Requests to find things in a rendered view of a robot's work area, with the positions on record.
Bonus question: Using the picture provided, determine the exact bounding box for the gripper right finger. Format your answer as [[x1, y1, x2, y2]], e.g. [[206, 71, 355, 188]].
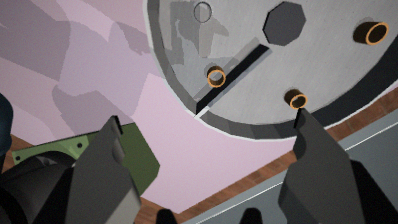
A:
[[278, 108, 398, 224]]

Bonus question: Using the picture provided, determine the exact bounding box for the bronze bushing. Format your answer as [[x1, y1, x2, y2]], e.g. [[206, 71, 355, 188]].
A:
[[207, 66, 226, 87], [353, 22, 389, 45], [284, 89, 308, 109]]

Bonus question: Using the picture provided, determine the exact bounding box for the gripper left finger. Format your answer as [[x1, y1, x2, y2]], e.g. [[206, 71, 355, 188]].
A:
[[32, 115, 141, 224]]

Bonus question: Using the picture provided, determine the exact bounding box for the steel bushing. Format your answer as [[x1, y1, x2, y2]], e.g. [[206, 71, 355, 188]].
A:
[[192, 0, 214, 25]]

